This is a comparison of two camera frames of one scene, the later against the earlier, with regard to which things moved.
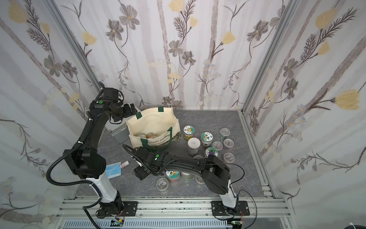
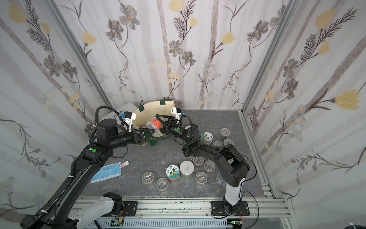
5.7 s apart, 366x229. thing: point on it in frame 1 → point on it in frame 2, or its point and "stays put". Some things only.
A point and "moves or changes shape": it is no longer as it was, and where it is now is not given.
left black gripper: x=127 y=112 → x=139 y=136
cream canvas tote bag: x=156 y=129 moves or changes shape
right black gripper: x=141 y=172 → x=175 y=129
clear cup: x=199 y=180 stays put
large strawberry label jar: x=206 y=139 stays put
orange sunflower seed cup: x=228 y=144 stays put
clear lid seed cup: x=162 y=184 stays put
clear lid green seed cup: x=224 y=132 stays put
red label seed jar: x=173 y=176 stays put
